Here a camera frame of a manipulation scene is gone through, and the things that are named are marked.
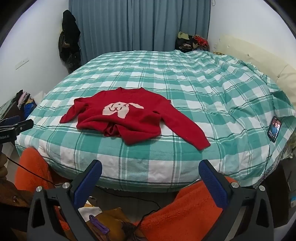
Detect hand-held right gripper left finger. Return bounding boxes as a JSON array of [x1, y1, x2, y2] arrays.
[[26, 159, 103, 241]]

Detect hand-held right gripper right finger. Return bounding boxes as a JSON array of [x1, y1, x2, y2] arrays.
[[198, 159, 274, 241]]

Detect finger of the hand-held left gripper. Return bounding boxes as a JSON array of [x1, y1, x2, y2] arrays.
[[14, 119, 34, 135]]

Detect red sweater with white dog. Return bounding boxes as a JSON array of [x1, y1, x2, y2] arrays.
[[60, 87, 211, 150]]

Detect dark hanging clothes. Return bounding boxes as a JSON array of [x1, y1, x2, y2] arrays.
[[58, 10, 81, 74]]

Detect pile of colourful clothes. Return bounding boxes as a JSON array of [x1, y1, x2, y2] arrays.
[[175, 31, 210, 52]]

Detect white cloth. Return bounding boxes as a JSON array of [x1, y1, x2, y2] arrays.
[[77, 206, 102, 221]]

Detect purple plastic clip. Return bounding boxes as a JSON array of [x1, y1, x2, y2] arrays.
[[88, 215, 110, 235]]

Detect orange fleece pants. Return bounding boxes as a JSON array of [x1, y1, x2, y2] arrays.
[[15, 147, 239, 241]]

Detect mustard yellow cloth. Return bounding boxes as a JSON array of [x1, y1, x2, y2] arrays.
[[98, 207, 145, 241]]

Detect brown jacket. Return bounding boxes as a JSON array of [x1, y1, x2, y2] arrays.
[[0, 179, 35, 234]]

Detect smartphone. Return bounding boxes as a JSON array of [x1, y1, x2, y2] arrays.
[[267, 116, 282, 142]]

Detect green plaid blanket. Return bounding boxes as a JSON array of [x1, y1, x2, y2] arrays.
[[15, 49, 296, 193]]

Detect cream headboard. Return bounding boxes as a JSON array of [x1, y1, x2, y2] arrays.
[[213, 35, 296, 93]]

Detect blue curtain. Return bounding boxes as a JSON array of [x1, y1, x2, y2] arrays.
[[69, 0, 211, 64]]

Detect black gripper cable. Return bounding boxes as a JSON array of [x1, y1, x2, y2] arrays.
[[6, 156, 161, 232]]

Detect white wall plate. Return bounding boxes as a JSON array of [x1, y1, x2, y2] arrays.
[[14, 60, 30, 70]]

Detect thin phone cable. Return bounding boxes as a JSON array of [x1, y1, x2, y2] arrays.
[[266, 140, 273, 176]]

